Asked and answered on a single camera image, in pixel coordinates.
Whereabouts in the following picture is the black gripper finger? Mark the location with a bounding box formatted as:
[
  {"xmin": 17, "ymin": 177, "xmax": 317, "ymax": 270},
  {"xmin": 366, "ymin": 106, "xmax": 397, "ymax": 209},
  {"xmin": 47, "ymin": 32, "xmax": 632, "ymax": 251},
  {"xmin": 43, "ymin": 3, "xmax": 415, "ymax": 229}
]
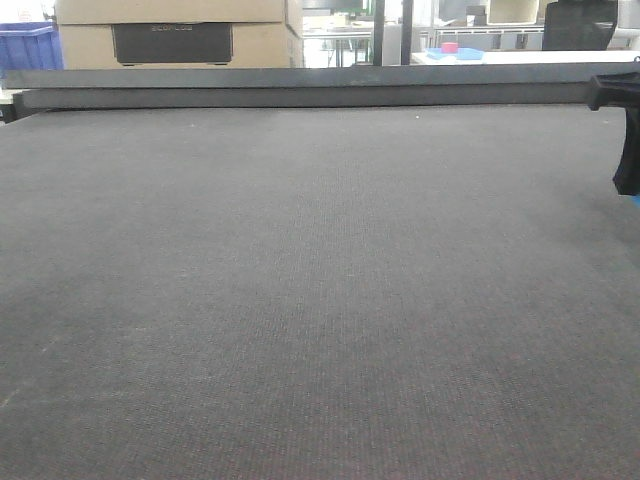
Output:
[{"xmin": 586, "ymin": 72, "xmax": 639, "ymax": 196}]

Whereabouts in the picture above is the dark conveyor belt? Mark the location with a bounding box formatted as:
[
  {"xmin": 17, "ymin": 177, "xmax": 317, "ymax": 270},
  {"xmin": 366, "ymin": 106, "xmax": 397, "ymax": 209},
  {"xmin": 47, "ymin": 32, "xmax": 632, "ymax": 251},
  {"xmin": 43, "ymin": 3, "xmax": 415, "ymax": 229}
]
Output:
[{"xmin": 1, "ymin": 106, "xmax": 639, "ymax": 479}]

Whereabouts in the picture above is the black mesh office chair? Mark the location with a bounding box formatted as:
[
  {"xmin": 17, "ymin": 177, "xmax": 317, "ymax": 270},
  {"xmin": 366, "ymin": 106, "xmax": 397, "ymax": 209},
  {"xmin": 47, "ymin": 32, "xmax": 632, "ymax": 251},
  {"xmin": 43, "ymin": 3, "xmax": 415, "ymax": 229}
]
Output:
[{"xmin": 542, "ymin": 0, "xmax": 618, "ymax": 51}]

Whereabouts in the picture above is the white table in background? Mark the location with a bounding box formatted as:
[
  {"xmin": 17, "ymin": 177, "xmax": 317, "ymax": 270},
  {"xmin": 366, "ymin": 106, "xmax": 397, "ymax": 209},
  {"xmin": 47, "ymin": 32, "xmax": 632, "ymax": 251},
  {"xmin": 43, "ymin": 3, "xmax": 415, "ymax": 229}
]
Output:
[{"xmin": 412, "ymin": 50, "xmax": 639, "ymax": 66}]

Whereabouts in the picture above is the blue tray on white table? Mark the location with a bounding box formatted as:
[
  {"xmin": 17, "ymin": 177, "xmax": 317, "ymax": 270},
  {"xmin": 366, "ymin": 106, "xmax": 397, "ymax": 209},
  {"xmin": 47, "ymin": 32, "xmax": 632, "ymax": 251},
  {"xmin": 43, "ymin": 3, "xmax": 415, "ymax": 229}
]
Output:
[{"xmin": 425, "ymin": 47, "xmax": 485, "ymax": 61}]

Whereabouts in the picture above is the cardboard box with black print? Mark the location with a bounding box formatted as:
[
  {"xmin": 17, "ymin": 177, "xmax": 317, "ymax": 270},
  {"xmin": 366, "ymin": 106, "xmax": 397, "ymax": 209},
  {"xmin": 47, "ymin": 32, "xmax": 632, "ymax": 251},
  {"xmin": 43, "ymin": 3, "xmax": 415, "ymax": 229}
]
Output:
[{"xmin": 55, "ymin": 0, "xmax": 303, "ymax": 70}]

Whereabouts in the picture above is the blue plastic crate far left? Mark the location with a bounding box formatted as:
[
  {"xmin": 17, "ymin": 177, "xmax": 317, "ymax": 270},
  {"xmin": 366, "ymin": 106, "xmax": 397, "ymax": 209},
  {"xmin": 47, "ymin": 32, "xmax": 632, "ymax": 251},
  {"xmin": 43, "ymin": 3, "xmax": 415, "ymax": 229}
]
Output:
[{"xmin": 1, "ymin": 22, "xmax": 64, "ymax": 72}]

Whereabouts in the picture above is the grey conveyor side rail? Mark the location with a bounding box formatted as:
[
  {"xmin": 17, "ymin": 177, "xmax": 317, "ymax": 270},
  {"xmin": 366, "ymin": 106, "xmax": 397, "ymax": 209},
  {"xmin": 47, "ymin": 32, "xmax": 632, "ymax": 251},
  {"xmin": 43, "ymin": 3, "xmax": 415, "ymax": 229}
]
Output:
[{"xmin": 2, "ymin": 60, "xmax": 639, "ymax": 110}]

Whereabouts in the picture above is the black vertical post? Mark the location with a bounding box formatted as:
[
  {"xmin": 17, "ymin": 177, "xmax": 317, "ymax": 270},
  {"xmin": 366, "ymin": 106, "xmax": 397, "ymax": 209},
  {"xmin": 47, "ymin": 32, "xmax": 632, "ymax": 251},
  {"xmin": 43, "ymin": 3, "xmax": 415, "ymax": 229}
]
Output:
[{"xmin": 372, "ymin": 0, "xmax": 386, "ymax": 66}]

